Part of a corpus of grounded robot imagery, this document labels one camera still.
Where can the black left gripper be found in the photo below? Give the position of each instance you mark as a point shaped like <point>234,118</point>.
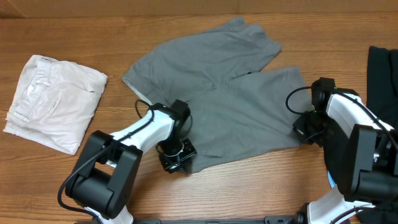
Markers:
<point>178,163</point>

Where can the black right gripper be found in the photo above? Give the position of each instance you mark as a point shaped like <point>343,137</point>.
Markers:
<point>301,130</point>

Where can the grey shorts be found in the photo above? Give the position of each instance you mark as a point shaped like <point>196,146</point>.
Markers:
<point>239,109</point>

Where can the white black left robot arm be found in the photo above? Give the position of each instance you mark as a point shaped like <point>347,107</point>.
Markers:
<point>102,179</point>

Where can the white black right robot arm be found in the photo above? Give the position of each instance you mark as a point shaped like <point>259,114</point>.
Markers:
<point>360,154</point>

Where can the black garment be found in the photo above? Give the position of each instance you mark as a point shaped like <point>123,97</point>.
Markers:
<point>382,101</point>

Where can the white folded shorts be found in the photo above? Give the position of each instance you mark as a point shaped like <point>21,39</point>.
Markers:
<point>54,102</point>

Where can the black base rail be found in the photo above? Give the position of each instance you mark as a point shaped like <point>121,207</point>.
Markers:
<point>265,220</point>

